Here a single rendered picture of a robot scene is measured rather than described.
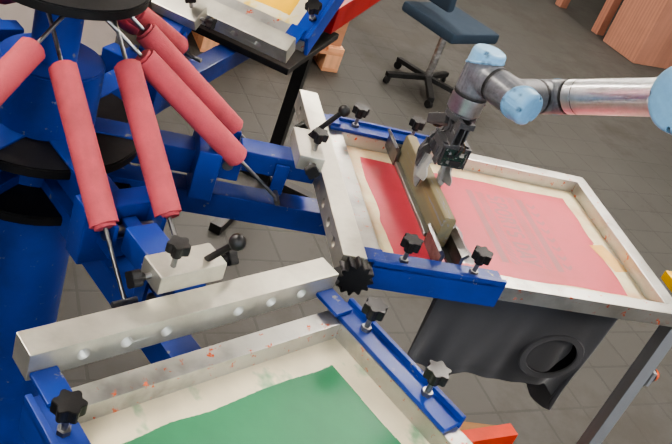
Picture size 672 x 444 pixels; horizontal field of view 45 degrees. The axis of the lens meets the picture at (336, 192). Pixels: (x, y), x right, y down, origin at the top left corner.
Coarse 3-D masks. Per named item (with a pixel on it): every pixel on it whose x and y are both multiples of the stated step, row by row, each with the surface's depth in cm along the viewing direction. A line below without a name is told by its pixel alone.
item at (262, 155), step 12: (252, 144) 176; (264, 144) 178; (276, 144) 180; (252, 156) 174; (264, 156) 174; (276, 156) 175; (288, 156) 177; (240, 168) 175; (252, 168) 175; (264, 168) 176; (300, 180) 179; (312, 180) 180
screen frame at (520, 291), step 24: (336, 144) 200; (360, 144) 210; (384, 144) 211; (480, 168) 220; (504, 168) 222; (528, 168) 226; (360, 192) 184; (576, 192) 228; (360, 216) 176; (600, 216) 216; (624, 240) 208; (624, 264) 203; (504, 288) 171; (528, 288) 173; (552, 288) 177; (648, 288) 193; (600, 312) 180; (624, 312) 181; (648, 312) 183
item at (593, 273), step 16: (384, 208) 189; (400, 208) 191; (384, 224) 183; (400, 224) 185; (416, 224) 188; (464, 224) 195; (480, 224) 197; (400, 240) 180; (464, 240) 189; (480, 240) 191; (560, 240) 204; (416, 256) 176; (496, 256) 187; (576, 256) 200; (592, 256) 202; (512, 272) 184; (528, 272) 186; (544, 272) 188; (560, 272) 191; (576, 272) 193; (592, 272) 196; (608, 272) 198; (592, 288) 189; (608, 288) 192
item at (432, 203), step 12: (408, 144) 199; (408, 156) 198; (408, 168) 196; (408, 180) 195; (420, 180) 188; (432, 180) 185; (420, 192) 187; (432, 192) 181; (420, 204) 186; (432, 204) 180; (444, 204) 177; (432, 216) 178; (444, 216) 173; (444, 228) 174; (444, 240) 176
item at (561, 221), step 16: (368, 160) 206; (368, 176) 199; (384, 176) 202; (384, 192) 195; (400, 192) 198; (448, 192) 206; (464, 192) 209; (496, 192) 215; (512, 192) 218; (528, 192) 221; (464, 208) 202; (544, 208) 216; (560, 208) 219; (560, 224) 211; (576, 224) 214; (576, 240) 207
